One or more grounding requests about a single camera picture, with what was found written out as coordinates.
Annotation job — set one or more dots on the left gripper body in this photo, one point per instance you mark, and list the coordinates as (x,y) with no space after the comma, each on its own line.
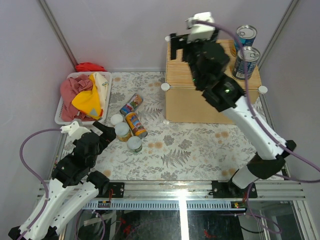
(104,146)

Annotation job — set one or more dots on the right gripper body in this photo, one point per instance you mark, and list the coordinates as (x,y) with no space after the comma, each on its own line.
(195,49)

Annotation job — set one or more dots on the dark blue soup can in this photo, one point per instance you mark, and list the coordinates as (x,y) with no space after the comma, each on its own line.
(245,62)

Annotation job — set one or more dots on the light blue Progresso soup can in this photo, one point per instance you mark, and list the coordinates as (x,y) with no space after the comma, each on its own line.
(246,34)

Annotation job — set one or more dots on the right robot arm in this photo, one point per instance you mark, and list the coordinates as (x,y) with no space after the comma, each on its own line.
(229,98)

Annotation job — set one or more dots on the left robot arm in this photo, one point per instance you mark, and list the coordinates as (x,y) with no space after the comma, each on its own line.
(72,184)

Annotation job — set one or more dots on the orange can clear lid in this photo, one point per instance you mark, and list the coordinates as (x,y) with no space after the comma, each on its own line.
(122,131)

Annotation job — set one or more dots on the yellow can white lid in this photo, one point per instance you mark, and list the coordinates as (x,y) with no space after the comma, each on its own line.
(116,119)

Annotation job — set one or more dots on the green can clear lid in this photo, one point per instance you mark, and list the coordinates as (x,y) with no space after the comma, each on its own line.
(134,144)

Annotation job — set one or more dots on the yellow cloth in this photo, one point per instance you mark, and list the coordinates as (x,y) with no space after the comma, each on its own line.
(88,102)

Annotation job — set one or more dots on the blue mixed bean can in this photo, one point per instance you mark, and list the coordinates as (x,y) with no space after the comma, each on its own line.
(134,102)

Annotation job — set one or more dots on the white plastic basket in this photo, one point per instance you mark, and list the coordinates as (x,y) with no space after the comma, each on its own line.
(108,76)

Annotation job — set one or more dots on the cream patterned cloth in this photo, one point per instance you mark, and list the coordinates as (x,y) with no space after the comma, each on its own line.
(102,85)

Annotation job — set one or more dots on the pink cloth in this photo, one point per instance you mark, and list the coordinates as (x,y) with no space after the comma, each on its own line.
(68,90)

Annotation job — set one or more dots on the red cloth behind basket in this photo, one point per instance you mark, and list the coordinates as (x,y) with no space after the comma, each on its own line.
(89,67)

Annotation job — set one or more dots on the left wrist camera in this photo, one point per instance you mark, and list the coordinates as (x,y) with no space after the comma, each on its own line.
(75,130)

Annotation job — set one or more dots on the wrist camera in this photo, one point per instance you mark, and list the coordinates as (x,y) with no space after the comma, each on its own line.
(200,31)
(75,130)

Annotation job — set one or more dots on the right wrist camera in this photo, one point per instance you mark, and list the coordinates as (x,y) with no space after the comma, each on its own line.
(200,31)

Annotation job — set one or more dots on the aluminium rail frame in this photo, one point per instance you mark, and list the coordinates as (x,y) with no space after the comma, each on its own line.
(193,195)

